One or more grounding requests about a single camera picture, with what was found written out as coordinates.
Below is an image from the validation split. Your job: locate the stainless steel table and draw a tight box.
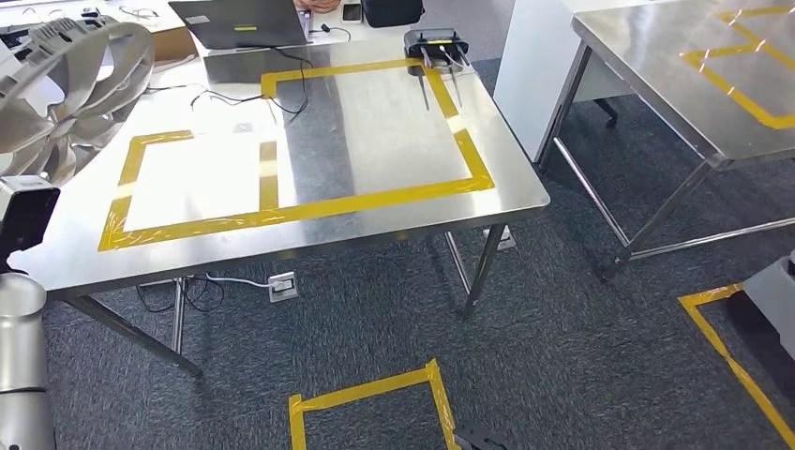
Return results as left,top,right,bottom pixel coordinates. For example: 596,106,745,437
536,0,795,284

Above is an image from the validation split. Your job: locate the dark grey laptop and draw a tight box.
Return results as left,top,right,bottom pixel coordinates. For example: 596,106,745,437
169,0,314,51

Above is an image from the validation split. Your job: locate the stainless steel workbench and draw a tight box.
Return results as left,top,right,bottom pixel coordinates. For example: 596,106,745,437
6,6,552,379

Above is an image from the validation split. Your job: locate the brown cardboard box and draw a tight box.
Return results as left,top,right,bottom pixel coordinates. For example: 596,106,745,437
148,25,200,64

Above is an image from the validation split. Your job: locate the black floor cable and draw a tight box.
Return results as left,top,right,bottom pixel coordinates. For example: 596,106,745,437
135,276,225,315

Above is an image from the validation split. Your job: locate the yellow table tape outline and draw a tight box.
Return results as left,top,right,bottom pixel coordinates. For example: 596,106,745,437
680,5,795,131

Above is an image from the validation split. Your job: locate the black desk cable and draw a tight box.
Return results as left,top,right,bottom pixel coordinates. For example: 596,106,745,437
188,46,310,122

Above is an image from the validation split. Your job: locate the black office chair base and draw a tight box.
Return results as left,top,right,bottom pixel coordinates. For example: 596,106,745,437
592,97,621,128

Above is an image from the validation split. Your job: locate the person's hand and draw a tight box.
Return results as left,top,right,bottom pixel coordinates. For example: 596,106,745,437
292,0,341,15

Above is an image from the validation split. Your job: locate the black router with antennas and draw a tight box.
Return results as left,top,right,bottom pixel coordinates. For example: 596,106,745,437
403,27,472,113

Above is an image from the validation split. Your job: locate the black bag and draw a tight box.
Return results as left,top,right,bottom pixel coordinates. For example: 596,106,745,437
361,0,426,29

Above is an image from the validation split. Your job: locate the silver wheel cover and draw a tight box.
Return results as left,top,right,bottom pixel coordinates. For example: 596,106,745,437
0,15,156,188

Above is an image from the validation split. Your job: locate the silver floor socket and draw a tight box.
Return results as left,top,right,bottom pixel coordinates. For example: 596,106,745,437
481,224,518,251
268,271,299,304

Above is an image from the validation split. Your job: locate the white socket cable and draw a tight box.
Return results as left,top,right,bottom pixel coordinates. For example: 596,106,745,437
204,273,275,290

